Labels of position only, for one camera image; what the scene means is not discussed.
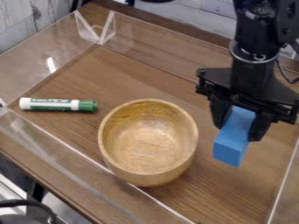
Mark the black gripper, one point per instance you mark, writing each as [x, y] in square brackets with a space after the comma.
[249, 85]

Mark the blue rectangular block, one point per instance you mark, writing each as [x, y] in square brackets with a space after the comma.
[232, 141]

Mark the brown wooden bowl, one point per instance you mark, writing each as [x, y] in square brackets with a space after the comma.
[148, 138]

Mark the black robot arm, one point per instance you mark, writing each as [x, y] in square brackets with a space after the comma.
[268, 28]

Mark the green and white marker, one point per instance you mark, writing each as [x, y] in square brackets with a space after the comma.
[58, 104]

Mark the clear acrylic corner bracket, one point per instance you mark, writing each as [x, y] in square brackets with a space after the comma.
[94, 33]

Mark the clear acrylic tray wall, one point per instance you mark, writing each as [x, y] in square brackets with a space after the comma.
[55, 146]

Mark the black table clamp with cable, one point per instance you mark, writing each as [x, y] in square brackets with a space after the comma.
[38, 214]

